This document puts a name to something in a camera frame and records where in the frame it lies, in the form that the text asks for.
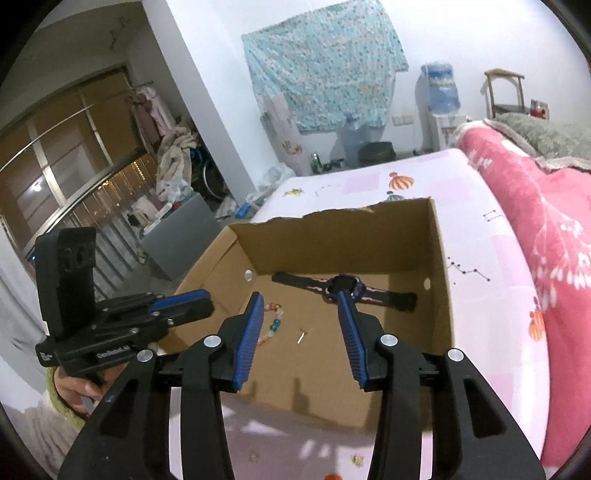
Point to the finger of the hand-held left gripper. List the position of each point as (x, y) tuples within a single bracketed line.
[(180, 300), (194, 313)]

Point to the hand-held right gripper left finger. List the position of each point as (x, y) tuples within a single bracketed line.
[(249, 341)]

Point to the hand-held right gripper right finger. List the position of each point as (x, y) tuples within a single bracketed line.
[(353, 341)]

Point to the cardboard box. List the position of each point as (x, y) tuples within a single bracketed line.
[(323, 364)]

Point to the small gold pin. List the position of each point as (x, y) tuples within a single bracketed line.
[(301, 337)]

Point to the black smartwatch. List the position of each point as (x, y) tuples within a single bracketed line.
[(295, 280)]

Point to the person's left forearm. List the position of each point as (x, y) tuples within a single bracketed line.
[(41, 438)]

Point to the person's left hand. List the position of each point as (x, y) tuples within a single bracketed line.
[(74, 392)]

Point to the grey cabinet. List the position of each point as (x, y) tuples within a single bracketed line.
[(180, 235)]

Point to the dark spoked wheel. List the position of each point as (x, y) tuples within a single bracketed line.
[(212, 180)]

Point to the large window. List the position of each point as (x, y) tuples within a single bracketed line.
[(60, 161)]

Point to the pile of clothes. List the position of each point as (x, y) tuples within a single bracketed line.
[(175, 159)]

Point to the green bottle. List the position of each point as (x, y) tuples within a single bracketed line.
[(315, 162)]

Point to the hanging pink clothes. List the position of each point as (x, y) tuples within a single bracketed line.
[(152, 115)]

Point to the black bin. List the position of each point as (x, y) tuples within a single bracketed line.
[(376, 153)]

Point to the white narrow cabinet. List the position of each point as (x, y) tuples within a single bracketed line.
[(281, 134)]

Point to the clear water jug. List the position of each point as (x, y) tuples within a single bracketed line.
[(355, 141)]

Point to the pink floral blanket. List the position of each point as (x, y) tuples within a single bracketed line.
[(554, 230)]

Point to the blue water dispenser bottle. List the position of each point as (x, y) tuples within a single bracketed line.
[(442, 87)]

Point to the wooden chair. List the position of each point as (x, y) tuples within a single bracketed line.
[(508, 108)]

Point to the grey-green quilted pillow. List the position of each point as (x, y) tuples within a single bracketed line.
[(554, 138)]

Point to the red object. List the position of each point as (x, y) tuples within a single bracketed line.
[(538, 110)]

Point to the white wall socket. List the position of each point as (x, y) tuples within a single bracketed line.
[(402, 120)]

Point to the blue patterned wall cloth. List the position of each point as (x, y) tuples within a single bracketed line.
[(323, 64)]

